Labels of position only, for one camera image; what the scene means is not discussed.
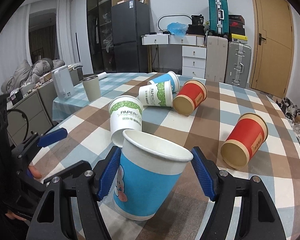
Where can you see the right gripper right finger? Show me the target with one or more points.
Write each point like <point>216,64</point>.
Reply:
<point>258,217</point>

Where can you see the black bag on desk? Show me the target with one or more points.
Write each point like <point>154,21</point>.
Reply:
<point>197,25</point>

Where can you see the blue bunny paper cup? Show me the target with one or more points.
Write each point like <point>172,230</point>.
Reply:
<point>149,168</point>

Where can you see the white drawer desk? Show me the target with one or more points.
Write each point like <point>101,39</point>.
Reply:
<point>183,55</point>

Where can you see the black refrigerator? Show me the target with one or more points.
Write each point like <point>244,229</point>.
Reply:
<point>130,20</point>

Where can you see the beige tumbler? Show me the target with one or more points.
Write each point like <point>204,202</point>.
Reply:
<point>92,87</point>

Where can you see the silver suitcase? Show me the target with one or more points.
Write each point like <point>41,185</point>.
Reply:
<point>238,64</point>

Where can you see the left hand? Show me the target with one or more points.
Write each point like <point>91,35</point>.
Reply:
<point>36,174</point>

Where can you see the red paper cup near right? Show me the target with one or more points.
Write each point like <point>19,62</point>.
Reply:
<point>244,141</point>

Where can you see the red paper cup at back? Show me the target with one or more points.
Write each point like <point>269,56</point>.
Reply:
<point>191,95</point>

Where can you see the wooden door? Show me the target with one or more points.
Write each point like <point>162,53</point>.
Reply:
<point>273,47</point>

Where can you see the black shoe boxes stack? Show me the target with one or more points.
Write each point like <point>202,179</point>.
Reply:
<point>236,24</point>

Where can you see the small green leaf paper cup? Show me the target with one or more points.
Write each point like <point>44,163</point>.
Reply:
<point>158,94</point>

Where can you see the oval mirror frame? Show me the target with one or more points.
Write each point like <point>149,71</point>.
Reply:
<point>164,21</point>

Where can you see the yellow shoe box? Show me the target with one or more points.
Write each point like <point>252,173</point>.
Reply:
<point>239,38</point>

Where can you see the white electric kettle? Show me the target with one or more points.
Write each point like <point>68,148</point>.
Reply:
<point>63,82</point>

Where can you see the large green leaf paper cup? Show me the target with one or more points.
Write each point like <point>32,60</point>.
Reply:
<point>125,113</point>

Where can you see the blue plastic bag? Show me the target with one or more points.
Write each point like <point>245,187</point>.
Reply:
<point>177,29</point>

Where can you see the grey clothes pile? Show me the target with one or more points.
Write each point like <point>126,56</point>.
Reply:
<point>27,73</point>

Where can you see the teal suitcase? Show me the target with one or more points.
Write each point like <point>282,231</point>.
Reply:
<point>219,18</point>

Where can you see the red paper cup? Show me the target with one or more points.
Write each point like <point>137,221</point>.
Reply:
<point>244,141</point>
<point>191,95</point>

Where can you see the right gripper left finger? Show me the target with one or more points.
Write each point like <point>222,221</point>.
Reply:
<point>53,217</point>

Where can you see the blue paper cup at back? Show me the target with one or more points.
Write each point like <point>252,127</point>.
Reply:
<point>169,76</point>

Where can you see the grey side cabinet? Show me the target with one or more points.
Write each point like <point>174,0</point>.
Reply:
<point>38,108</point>

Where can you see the dark glass cabinet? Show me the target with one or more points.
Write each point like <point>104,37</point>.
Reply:
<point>100,35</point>

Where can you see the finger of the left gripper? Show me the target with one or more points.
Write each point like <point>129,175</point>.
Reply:
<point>52,137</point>

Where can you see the beige suitcase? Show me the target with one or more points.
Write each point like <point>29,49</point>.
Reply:
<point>216,58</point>

